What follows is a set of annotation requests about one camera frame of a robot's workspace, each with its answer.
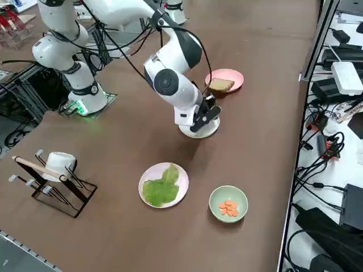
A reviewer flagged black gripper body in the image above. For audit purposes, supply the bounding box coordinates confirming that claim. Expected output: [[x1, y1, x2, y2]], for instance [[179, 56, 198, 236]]
[[197, 95, 218, 120]]

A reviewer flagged pale green bowl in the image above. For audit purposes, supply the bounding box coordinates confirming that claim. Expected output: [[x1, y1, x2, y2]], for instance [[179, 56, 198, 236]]
[[209, 185, 249, 223]]

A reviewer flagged green lettuce leaf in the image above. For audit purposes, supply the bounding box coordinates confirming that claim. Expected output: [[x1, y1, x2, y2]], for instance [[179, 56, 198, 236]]
[[141, 163, 182, 207]]

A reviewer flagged white round plate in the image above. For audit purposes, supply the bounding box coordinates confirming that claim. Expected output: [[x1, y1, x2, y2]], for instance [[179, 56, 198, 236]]
[[178, 113, 221, 139]]

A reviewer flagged pink round plate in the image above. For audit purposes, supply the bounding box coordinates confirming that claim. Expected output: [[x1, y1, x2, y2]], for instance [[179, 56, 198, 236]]
[[138, 161, 189, 209], [205, 68, 244, 94]]

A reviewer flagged brown bread slice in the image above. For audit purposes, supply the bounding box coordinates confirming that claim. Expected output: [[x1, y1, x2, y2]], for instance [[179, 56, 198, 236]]
[[209, 78, 235, 92]]

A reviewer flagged black orange connector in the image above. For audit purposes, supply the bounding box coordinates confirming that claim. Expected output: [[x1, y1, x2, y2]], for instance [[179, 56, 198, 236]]
[[307, 113, 328, 133]]

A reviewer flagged black power adapter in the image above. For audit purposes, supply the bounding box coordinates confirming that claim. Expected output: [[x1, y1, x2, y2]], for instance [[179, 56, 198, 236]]
[[311, 78, 338, 105]]

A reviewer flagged black adapter with orange plug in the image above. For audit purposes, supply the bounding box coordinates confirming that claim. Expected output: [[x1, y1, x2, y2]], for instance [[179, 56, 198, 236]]
[[316, 134, 341, 159]]

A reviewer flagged colourful printed packet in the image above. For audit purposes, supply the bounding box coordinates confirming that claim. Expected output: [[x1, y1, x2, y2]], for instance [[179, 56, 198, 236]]
[[331, 100, 363, 122]]

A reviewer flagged long black device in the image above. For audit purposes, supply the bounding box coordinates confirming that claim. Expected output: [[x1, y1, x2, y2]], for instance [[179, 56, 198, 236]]
[[322, 45, 363, 70]]

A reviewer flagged white cup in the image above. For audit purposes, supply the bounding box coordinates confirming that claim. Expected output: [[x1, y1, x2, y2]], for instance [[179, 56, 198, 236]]
[[42, 151, 78, 182]]

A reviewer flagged small black adapter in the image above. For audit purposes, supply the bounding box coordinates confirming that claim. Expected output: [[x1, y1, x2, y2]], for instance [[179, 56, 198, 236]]
[[331, 28, 351, 43]]

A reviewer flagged black bag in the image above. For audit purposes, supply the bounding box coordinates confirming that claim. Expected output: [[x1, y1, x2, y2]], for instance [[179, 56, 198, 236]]
[[294, 207, 363, 272]]

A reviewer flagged black flat box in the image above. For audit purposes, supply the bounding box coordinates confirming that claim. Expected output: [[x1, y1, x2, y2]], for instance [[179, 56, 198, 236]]
[[340, 183, 363, 231]]

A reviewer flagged clear acrylic shelf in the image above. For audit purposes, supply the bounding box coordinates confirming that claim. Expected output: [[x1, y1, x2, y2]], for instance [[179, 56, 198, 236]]
[[0, 5, 36, 50]]

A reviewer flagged red packet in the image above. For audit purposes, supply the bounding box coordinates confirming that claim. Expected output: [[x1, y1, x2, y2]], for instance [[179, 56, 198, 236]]
[[0, 7, 18, 32]]

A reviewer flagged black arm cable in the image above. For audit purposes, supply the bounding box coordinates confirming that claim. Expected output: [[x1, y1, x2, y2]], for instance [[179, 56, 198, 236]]
[[82, 0, 212, 96]]

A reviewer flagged black cable bundle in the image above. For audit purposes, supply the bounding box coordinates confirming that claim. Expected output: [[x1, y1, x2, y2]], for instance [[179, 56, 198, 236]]
[[81, 25, 114, 73]]

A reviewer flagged black floor cable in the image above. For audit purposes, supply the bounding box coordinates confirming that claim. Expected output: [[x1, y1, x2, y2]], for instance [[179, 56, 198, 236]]
[[293, 181, 347, 199]]

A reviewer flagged aluminium frame post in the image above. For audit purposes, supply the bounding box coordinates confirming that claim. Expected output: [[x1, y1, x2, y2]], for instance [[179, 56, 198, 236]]
[[299, 0, 345, 83]]

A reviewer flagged black metal frame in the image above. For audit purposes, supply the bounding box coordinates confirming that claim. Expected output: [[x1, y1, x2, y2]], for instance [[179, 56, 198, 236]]
[[0, 61, 71, 125]]

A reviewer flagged black wire cup rack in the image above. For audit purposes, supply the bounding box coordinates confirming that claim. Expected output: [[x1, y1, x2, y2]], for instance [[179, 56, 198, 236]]
[[11, 149, 98, 219]]

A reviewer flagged aluminium rail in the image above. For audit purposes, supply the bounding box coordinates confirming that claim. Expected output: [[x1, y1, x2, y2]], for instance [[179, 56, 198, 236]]
[[0, 229, 62, 272]]

